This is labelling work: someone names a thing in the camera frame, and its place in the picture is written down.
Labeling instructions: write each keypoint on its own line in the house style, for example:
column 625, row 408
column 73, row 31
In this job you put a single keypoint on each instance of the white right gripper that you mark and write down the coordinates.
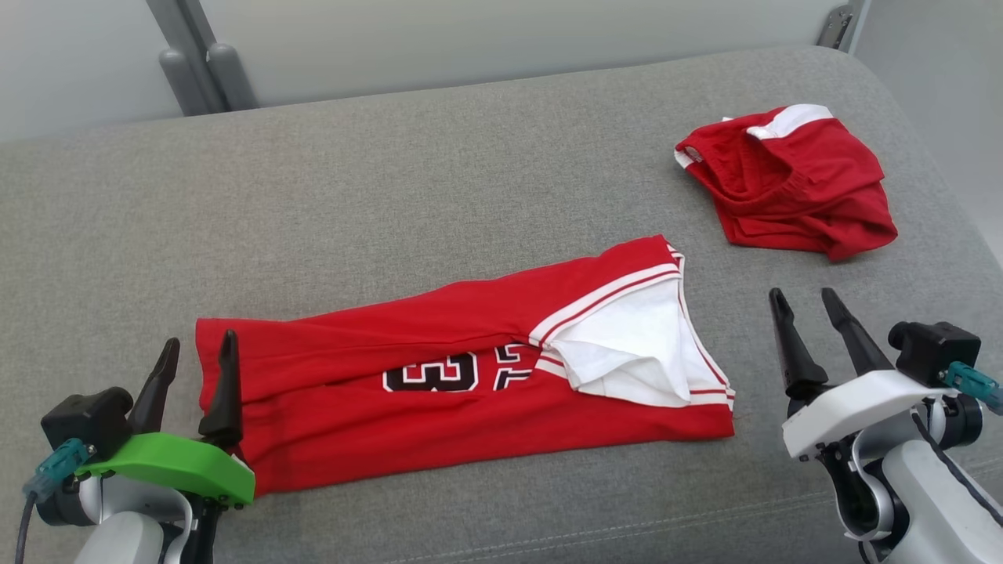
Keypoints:
column 846, row 407

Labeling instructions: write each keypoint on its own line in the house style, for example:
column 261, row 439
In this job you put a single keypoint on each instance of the red shorts white stripe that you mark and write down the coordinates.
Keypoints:
column 807, row 188

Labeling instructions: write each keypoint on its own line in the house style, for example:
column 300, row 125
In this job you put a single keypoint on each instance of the grey fabric sofa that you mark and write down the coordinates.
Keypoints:
column 392, row 196

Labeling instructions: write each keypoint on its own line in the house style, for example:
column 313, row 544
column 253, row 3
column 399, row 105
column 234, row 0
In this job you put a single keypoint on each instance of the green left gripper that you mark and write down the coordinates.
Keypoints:
column 172, row 462

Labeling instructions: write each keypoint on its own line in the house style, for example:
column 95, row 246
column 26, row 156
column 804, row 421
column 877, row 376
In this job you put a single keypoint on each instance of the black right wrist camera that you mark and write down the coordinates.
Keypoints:
column 932, row 352

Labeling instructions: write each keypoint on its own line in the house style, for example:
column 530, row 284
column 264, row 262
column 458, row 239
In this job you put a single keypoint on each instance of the red Bulls 23 jersey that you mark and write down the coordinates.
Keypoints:
column 353, row 337

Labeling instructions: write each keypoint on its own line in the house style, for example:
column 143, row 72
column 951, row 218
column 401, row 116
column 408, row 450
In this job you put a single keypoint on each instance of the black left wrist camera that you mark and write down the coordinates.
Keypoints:
column 86, row 419

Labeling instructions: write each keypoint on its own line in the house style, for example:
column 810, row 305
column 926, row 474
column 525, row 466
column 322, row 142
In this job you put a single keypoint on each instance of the metal hinge bracket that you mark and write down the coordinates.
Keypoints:
column 834, row 27

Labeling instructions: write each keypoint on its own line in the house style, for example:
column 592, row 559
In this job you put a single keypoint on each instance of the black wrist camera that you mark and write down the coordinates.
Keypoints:
column 932, row 352
column 86, row 419

